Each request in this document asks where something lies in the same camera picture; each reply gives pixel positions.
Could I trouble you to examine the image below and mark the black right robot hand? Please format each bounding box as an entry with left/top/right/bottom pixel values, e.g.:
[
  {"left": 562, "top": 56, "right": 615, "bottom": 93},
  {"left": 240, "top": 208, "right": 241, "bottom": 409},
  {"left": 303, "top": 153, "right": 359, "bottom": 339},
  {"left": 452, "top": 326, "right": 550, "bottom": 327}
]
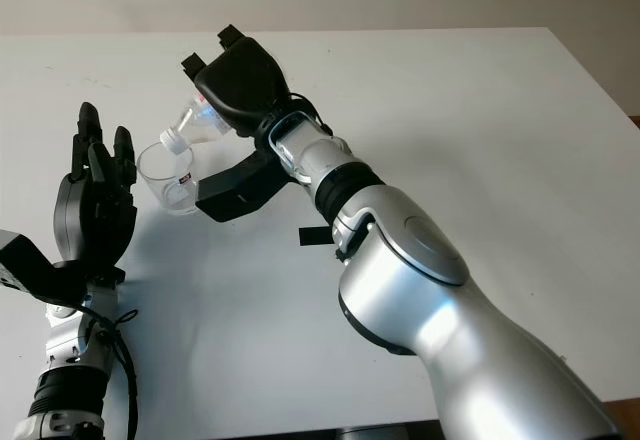
[{"left": 180, "top": 23, "right": 292, "bottom": 139}]

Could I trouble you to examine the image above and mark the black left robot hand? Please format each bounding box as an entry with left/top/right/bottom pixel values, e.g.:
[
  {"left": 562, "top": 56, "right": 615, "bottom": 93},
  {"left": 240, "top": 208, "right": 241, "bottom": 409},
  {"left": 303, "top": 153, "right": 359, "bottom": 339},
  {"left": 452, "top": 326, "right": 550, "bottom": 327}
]
[{"left": 52, "top": 102, "right": 139, "bottom": 281}]

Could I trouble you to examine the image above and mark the clear water bottle red label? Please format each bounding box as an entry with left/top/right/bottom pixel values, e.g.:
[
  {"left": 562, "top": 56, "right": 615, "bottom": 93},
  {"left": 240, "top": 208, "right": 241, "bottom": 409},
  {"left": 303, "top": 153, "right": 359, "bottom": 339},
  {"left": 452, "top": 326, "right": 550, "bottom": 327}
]
[{"left": 158, "top": 94, "right": 236, "bottom": 156}]

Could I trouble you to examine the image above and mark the clear glass cup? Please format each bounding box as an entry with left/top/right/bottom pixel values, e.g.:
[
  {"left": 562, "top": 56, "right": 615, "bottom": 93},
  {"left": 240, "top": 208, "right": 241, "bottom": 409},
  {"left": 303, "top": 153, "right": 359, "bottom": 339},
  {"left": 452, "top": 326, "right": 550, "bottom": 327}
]
[{"left": 136, "top": 142, "right": 201, "bottom": 216}]

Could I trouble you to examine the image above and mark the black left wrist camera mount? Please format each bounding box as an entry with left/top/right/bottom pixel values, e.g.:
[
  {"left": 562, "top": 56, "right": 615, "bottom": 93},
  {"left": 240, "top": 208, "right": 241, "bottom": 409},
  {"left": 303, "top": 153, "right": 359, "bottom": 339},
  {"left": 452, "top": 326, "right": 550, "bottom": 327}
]
[{"left": 0, "top": 229, "right": 86, "bottom": 306}]

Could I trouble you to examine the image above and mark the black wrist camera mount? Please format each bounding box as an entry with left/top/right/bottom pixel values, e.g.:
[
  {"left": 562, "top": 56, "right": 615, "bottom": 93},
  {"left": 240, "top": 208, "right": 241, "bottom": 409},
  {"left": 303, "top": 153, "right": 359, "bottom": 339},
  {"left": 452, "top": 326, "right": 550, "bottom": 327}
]
[
  {"left": 194, "top": 147, "right": 291, "bottom": 223},
  {"left": 0, "top": 229, "right": 86, "bottom": 306}
]

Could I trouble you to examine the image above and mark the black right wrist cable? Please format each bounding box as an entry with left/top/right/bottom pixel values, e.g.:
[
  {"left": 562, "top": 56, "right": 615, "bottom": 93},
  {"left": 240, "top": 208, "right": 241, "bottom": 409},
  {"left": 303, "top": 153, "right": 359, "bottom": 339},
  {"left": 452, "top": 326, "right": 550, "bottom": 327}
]
[{"left": 288, "top": 92, "right": 334, "bottom": 136}]

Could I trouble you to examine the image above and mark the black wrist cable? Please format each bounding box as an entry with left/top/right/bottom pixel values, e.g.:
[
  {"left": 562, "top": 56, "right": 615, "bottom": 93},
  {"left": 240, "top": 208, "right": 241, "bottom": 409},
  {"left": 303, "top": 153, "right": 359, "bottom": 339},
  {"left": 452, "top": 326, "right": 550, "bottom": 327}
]
[
  {"left": 288, "top": 92, "right": 334, "bottom": 136},
  {"left": 74, "top": 303, "right": 139, "bottom": 440}
]

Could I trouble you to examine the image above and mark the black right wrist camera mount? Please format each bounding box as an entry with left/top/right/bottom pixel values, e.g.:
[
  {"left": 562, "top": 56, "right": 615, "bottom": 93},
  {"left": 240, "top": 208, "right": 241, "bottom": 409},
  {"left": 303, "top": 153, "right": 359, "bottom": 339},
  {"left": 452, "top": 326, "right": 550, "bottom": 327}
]
[{"left": 194, "top": 147, "right": 291, "bottom": 223}]

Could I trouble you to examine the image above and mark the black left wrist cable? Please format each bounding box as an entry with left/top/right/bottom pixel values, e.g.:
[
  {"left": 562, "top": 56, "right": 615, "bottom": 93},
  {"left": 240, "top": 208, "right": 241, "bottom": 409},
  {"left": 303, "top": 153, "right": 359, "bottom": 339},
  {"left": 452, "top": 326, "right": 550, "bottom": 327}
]
[{"left": 74, "top": 303, "right": 139, "bottom": 440}]

